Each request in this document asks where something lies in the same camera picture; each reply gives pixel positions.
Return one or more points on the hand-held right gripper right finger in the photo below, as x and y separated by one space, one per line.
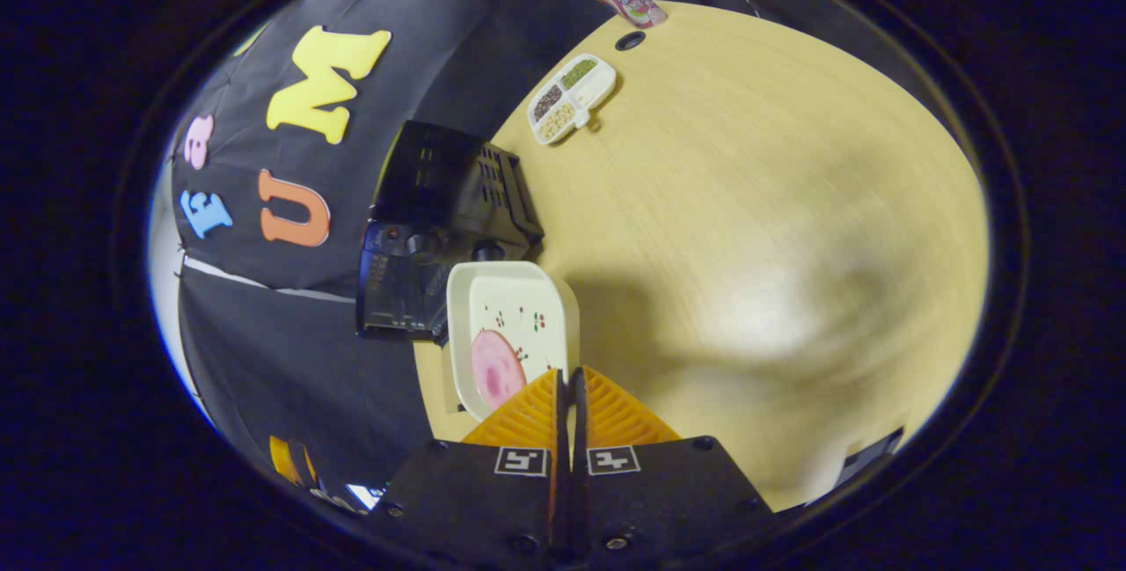
669 492

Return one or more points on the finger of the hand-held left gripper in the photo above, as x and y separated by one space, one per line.
286 461

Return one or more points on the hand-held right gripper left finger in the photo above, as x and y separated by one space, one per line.
475 501

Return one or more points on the pink ham slice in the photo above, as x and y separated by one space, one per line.
497 369

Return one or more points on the white square plate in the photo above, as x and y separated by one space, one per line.
528 289

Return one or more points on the black electric oven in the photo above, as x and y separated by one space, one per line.
440 184

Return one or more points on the small black block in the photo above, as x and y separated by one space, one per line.
871 457

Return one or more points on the white divided snack tray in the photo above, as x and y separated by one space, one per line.
572 98

